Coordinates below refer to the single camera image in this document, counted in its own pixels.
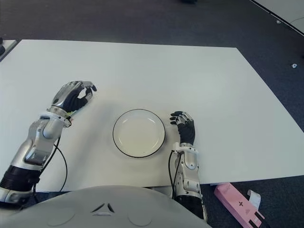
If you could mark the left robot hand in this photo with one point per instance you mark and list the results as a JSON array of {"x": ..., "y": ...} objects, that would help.
[{"x": 65, "y": 95}]

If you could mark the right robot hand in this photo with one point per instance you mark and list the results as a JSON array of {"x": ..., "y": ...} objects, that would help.
[{"x": 187, "y": 130}]

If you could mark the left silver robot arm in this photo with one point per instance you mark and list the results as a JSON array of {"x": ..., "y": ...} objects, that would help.
[{"x": 35, "y": 142}]

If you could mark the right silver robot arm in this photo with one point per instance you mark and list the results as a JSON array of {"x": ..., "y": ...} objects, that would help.
[{"x": 190, "y": 166}]

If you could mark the white plate black rim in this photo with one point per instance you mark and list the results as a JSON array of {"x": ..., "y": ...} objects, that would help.
[{"x": 139, "y": 133}]

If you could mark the grey side table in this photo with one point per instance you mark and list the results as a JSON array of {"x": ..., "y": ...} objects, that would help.
[{"x": 10, "y": 45}]

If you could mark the black game controller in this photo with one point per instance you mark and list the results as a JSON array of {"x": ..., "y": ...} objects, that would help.
[{"x": 2, "y": 50}]

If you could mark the pink cardboard box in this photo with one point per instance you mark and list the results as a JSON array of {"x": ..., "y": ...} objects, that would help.
[{"x": 235, "y": 197}]

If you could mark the white paper slip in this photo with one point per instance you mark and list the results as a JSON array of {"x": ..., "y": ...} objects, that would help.
[{"x": 255, "y": 197}]

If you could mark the grey white robot torso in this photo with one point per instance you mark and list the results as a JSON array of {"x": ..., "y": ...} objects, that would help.
[{"x": 107, "y": 213}]

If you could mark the small white floor object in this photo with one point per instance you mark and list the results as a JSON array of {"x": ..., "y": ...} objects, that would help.
[
  {"x": 294, "y": 66},
  {"x": 278, "y": 21}
]

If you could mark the white neighbouring table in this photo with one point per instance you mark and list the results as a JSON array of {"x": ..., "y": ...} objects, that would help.
[{"x": 285, "y": 9}]

